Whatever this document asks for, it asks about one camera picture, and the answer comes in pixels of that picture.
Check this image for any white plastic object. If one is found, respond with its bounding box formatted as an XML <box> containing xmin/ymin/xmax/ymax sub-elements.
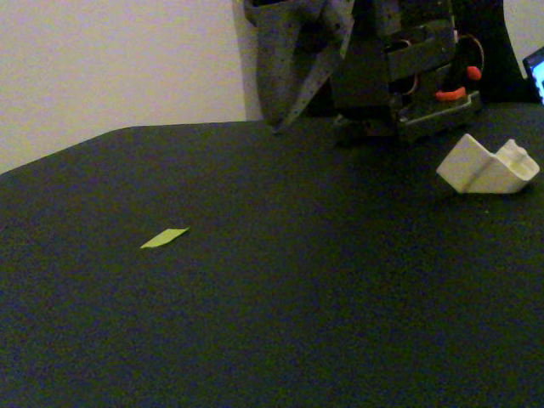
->
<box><xmin>436</xmin><ymin>133</ymin><xmax>541</xmax><ymax>196</ymax></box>

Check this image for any dark desk mat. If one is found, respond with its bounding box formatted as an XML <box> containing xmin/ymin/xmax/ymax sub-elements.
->
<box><xmin>0</xmin><ymin>101</ymin><xmax>544</xmax><ymax>408</ymax></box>

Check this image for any laptop screen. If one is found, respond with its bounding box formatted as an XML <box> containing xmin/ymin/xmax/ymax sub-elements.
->
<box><xmin>522</xmin><ymin>45</ymin><xmax>544</xmax><ymax>105</ymax></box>

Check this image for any black office chair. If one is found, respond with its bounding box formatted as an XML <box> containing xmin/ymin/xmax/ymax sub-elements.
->
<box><xmin>452</xmin><ymin>0</ymin><xmax>528</xmax><ymax>104</ymax></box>

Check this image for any black clamp with orange tips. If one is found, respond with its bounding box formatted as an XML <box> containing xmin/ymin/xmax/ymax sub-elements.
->
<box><xmin>435</xmin><ymin>42</ymin><xmax>484</xmax><ymax>103</ymax></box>

